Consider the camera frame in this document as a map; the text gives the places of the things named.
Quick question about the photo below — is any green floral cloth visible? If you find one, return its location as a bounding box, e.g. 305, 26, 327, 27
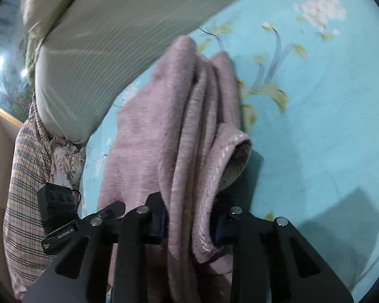
23, 33, 40, 84

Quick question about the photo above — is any grey-green striped pillow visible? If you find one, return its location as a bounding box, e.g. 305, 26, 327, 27
20, 0, 293, 147

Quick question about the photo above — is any plaid cloth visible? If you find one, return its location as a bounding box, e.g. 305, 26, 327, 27
3, 99, 72, 301

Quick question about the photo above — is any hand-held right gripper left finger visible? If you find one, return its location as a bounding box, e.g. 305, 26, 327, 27
23, 192, 170, 303

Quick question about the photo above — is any pale floral pillow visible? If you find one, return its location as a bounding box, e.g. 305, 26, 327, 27
49, 134, 86, 194

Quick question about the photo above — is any blue floral bedsheet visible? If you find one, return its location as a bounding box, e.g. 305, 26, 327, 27
80, 0, 379, 303

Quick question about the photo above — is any gold-framed landscape painting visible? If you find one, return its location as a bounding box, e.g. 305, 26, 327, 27
0, 0, 37, 128

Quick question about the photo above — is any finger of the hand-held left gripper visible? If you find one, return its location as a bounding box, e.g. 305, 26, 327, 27
95, 201, 126, 221

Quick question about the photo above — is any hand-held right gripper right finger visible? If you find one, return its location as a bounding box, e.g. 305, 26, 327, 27
208, 193, 354, 303

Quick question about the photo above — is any pink knit sweater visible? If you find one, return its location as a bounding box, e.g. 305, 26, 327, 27
97, 35, 253, 303

